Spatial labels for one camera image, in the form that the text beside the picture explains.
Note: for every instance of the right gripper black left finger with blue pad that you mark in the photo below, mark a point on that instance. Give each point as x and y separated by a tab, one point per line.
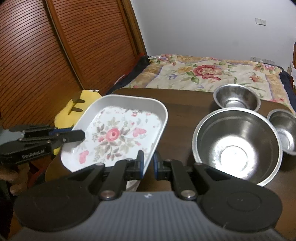
108	183

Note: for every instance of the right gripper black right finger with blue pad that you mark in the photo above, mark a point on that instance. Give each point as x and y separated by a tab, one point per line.
187	182

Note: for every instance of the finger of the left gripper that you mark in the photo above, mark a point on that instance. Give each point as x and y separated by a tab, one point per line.
30	131

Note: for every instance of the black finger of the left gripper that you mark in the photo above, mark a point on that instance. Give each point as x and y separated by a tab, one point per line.
69	135

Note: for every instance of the floral white tray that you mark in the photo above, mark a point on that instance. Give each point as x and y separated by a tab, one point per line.
116	127

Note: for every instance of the large steel bowl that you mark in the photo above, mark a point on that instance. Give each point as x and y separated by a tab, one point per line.
239	142

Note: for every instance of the medium steel bowl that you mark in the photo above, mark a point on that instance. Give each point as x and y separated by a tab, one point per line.
235	95

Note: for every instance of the small steel bowl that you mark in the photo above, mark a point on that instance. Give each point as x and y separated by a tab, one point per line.
284	123

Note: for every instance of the person's left hand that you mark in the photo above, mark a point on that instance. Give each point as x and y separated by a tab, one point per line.
17	178

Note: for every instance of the wooden louvred wardrobe doors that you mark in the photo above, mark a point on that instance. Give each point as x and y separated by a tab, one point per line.
51	50

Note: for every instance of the black cloth on bed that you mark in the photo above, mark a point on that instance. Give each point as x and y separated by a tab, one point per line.
142	63

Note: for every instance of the bedside wall socket panel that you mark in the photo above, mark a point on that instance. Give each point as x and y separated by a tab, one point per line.
257	59

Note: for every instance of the white wall switch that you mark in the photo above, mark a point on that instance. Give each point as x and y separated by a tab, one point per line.
260	22

